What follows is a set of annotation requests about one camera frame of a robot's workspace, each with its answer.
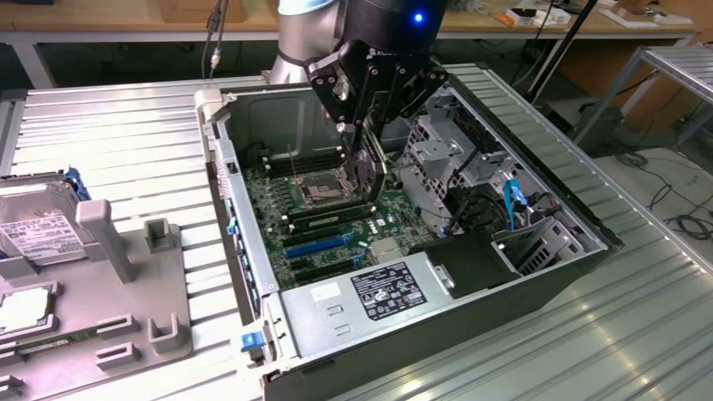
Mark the green RAM stick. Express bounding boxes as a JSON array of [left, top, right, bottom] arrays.
[[14, 332, 77, 357]]

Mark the silver CPU chip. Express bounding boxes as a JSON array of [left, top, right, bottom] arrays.
[[0, 287, 55, 332]]

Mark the metal slat frame table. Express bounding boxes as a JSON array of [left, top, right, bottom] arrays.
[[573, 44, 713, 145]]

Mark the blue disk carrier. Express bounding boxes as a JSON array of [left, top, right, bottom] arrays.
[[61, 165, 91, 205]]

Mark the long black expansion slot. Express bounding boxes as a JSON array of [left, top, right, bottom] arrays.
[[281, 231, 353, 251]]

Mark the wooden desk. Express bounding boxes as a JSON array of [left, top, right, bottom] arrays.
[[0, 8, 703, 89]]

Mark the white flat box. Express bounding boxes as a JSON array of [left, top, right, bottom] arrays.
[[598, 6, 662, 29]]

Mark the grey parts rack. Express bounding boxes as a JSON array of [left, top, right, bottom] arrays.
[[0, 199, 194, 400]]

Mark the black cable tangle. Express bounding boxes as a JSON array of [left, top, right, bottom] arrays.
[[644, 166, 713, 243]]

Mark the silver perforated disk bay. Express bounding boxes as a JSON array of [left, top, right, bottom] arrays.
[[399, 114, 506, 210]]

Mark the silver chipset heatsink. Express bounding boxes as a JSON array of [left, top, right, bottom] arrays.
[[369, 239, 406, 263]]

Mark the black equipment box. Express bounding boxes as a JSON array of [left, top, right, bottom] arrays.
[[542, 99, 624, 145]]

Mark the green motherboard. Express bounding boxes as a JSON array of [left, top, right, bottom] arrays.
[[241, 141, 441, 292]]

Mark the silver power supply unit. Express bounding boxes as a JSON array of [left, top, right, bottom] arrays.
[[279, 252, 458, 360]]

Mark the black slanted pole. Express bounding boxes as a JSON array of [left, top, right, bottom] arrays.
[[526, 0, 600, 97]]

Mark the blue expansion slot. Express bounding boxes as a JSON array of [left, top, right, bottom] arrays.
[[283, 241, 357, 259]]

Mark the silver hard disk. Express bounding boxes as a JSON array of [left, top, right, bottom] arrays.
[[0, 170, 85, 268]]

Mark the installed black RAM stick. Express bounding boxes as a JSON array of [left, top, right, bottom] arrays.
[[287, 203, 375, 233]]

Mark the small black white box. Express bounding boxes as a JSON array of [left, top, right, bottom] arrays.
[[493, 6, 574, 27]]

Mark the open black PC case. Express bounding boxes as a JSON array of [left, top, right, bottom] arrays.
[[193, 73, 622, 401]]

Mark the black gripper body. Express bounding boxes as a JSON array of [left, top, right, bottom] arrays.
[[327, 0, 447, 91]]

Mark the short black expansion slot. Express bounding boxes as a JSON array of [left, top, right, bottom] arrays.
[[291, 261, 358, 283]]

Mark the black power wire bundle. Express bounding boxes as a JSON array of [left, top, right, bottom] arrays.
[[442, 144, 506, 237]]

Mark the blue disk wire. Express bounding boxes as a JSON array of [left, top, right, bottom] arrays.
[[499, 179, 529, 233]]

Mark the black plastic air shroud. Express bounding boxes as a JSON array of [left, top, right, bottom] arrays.
[[423, 231, 522, 300]]

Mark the CPU socket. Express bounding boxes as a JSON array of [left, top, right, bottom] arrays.
[[295, 170, 358, 209]]

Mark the silver slanted disk bay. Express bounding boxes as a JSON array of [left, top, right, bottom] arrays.
[[489, 216, 592, 277]]

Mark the brown cardboard box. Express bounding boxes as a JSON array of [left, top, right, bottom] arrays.
[[157, 0, 246, 23]]

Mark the grey hanging cable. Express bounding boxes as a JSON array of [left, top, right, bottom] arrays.
[[199, 0, 230, 80]]

